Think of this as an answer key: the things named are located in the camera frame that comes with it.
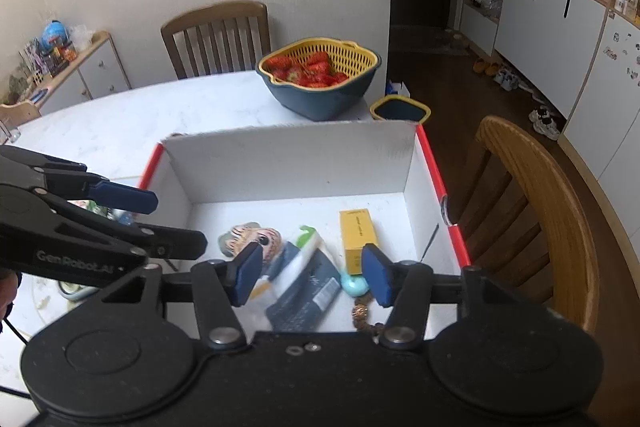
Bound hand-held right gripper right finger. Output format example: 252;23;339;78
361;242;549;351

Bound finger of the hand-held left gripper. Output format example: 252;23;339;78
47;201;209;261
0;145;159;215

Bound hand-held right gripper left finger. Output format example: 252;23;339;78
99;241;264;352

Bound turquoise egg-shaped toy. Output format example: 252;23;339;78
340;272;371;297

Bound tiger face plush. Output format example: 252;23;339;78
218;221;286;261

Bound brown bead bracelet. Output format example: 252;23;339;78
352;294;389;334

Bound small yellow box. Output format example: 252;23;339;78
339;208;379;276

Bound wet wipes pack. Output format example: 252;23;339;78
249;225;344;333

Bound red cardboard box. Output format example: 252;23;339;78
137;119;471;339

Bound person's left hand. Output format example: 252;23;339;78
0;271;22;334

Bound white wooden sideboard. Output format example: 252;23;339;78
29;30;132;116

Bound small wooden child chair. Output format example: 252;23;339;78
0;100;42;128

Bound blue bin with yellow rim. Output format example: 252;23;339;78
369;95;432;126

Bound blue globe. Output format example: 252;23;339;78
41;20;69;48

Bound yellow strainer in blue bowl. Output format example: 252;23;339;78
256;37;382;122

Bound round-backed wooden chair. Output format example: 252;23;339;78
451;115;601;334

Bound slatted wooden chair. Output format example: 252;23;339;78
160;0;272;80

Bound pile of strawberries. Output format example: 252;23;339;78
264;51;349;88

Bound pair of grey sneakers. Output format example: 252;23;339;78
529;105;564;141

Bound pair of white shoes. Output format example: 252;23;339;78
494;66;521;91

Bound dark door mat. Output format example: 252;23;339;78
388;25;471;56

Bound black cable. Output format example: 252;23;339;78
0;316;32;401

